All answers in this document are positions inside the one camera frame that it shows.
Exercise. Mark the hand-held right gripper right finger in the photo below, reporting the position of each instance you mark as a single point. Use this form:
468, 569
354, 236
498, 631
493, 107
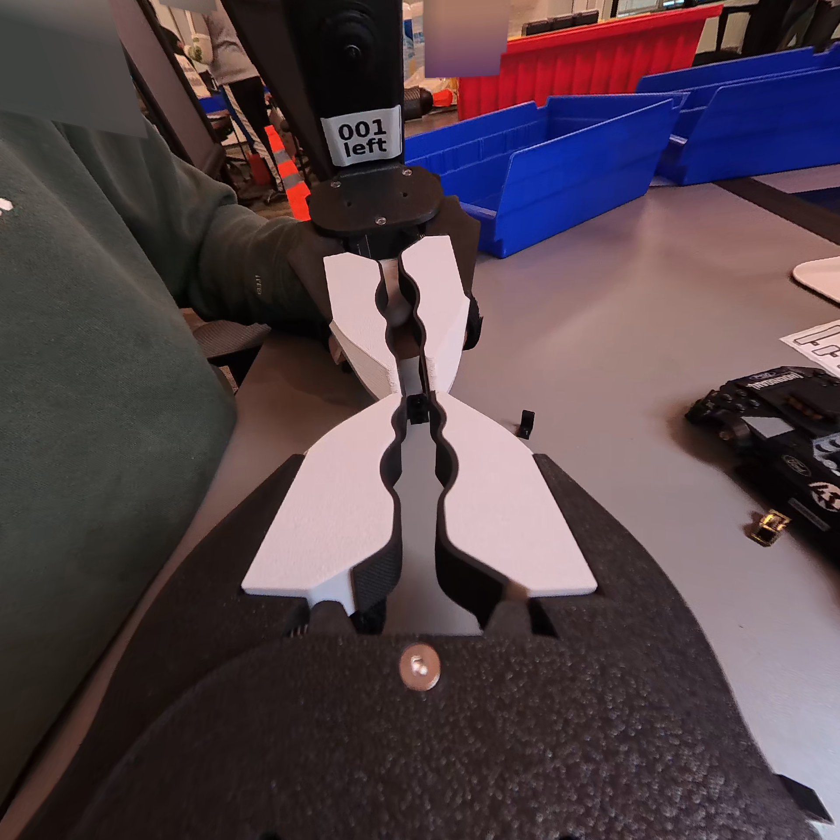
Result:
519, 519

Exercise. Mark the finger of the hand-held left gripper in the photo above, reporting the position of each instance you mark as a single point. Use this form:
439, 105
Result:
355, 309
444, 309

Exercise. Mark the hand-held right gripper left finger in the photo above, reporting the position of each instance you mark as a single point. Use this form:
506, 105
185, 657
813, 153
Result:
328, 519

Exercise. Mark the long black lego piece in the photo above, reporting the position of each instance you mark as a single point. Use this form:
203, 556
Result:
526, 423

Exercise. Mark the black lego car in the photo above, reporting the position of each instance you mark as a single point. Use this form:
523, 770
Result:
781, 446

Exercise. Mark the orange striped object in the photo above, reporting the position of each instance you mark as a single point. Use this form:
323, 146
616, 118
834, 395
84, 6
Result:
289, 177

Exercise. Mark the blue storage bin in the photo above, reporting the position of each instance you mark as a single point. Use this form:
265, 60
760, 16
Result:
565, 171
761, 118

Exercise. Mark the black framed display board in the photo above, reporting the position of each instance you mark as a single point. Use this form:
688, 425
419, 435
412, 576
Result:
164, 79

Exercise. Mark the red storage bin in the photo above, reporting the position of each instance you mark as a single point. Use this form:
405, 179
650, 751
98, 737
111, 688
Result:
578, 66

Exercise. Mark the sticker sheet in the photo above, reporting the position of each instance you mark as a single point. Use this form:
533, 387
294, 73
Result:
814, 348

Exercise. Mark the white booklet stand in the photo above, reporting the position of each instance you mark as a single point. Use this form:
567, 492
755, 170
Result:
820, 278

